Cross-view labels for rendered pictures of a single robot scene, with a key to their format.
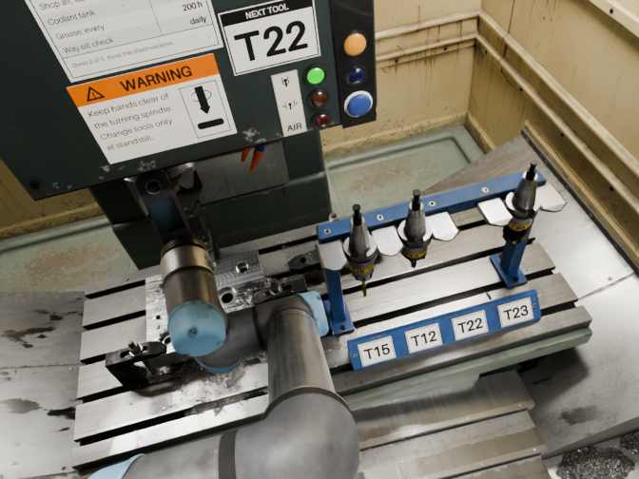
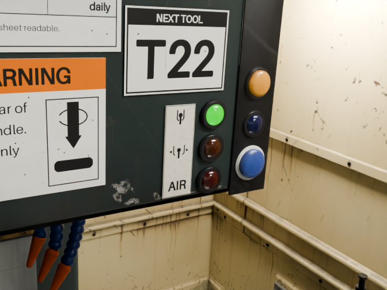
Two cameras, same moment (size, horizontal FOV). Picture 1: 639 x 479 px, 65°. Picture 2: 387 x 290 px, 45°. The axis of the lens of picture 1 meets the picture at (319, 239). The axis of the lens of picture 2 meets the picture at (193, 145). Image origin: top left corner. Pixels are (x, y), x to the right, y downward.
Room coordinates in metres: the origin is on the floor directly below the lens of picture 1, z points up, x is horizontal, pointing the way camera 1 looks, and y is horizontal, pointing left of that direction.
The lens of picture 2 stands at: (0.15, 0.18, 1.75)
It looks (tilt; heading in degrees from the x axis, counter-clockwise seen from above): 17 degrees down; 333
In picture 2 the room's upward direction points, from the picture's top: 3 degrees clockwise
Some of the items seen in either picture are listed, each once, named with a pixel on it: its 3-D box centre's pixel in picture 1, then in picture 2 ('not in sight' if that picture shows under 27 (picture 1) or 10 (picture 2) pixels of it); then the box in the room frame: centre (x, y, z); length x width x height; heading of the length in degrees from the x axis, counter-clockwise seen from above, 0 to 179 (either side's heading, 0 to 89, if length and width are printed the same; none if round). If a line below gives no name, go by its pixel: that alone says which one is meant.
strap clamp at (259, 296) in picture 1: (281, 297); not in sight; (0.68, 0.11, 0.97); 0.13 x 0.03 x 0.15; 96
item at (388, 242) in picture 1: (387, 241); not in sight; (0.60, -0.13, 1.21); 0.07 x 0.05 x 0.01; 6
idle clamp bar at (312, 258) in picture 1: (338, 256); not in sight; (0.81, -0.04, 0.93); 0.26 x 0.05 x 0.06; 101
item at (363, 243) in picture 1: (358, 233); not in sight; (0.60, -0.07, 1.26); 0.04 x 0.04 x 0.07
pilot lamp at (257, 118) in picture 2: (357, 75); (254, 123); (0.52, -0.08, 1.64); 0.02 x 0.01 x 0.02; 96
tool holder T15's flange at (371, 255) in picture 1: (360, 249); not in sight; (0.60, -0.07, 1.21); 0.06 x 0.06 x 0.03
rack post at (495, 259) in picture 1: (518, 232); not in sight; (0.69, -0.45, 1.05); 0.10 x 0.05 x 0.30; 6
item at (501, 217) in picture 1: (495, 213); not in sight; (0.63, -0.35, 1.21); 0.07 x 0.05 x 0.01; 6
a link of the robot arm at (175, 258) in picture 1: (188, 268); not in sight; (0.49, 0.20, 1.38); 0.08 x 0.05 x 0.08; 99
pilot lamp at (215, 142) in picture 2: (319, 99); (212, 148); (0.51, -0.03, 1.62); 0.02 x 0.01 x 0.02; 96
